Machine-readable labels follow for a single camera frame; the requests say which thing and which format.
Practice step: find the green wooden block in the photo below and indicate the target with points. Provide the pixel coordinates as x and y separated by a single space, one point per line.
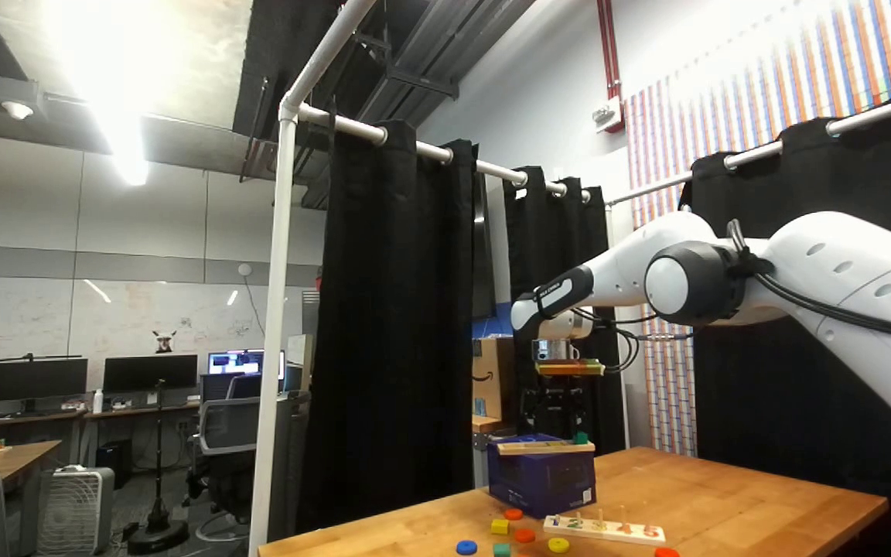
502 548

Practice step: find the white peg board toy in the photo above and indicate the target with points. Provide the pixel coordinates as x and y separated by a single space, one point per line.
617 531

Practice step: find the orange wooden disc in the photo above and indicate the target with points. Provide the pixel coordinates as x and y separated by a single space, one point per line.
510 512
525 535

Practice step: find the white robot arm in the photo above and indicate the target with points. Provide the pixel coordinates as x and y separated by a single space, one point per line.
859 281

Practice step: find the red wooden disc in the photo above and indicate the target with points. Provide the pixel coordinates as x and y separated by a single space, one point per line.
666 553

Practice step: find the black floor stand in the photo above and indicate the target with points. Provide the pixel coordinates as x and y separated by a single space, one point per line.
157 514

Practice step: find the bright ceiling light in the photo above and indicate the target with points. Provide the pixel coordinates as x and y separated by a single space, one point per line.
106 73

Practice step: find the wide black curtain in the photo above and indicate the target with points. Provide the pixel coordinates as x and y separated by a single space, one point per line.
388 329

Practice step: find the blue wooden disc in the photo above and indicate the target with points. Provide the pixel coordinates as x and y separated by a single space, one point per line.
464 545

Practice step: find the lit computer monitor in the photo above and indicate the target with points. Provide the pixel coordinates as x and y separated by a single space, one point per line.
245 363

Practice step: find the white wall alarm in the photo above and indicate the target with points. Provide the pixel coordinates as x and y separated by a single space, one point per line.
608 111

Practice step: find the white pipe frame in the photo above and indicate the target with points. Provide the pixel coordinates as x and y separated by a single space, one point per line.
275 309

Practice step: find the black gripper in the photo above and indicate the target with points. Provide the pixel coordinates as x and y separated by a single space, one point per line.
561 399

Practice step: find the metal curtain rod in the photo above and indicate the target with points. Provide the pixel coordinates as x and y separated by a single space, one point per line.
859 119
346 125

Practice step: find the light wooden plank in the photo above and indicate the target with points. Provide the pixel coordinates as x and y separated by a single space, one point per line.
543 448

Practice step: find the wooden mounting plate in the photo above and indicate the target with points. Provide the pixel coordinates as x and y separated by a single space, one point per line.
570 370

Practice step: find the dark blue box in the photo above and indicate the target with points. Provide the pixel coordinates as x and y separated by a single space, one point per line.
538 482

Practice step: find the narrow black curtain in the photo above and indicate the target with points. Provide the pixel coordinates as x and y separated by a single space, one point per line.
570 236

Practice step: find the black computer monitor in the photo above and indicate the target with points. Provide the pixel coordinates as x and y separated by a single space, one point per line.
150 371
24 379

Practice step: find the black office chair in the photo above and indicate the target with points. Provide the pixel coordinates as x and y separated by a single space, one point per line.
226 445

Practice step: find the green wooden disc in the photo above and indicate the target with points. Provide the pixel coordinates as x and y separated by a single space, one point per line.
579 437

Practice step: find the red ceiling pipe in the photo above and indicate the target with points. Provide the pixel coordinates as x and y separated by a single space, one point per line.
608 49

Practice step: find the brown cardboard box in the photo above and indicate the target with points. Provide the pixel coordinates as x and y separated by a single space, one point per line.
487 383

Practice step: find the wooden office desk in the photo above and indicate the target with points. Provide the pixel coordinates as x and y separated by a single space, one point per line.
7 459

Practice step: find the yellow wooden disc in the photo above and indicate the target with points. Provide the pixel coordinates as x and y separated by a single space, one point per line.
558 542
499 524

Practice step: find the small black drone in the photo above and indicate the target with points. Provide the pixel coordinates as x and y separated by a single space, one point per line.
164 340

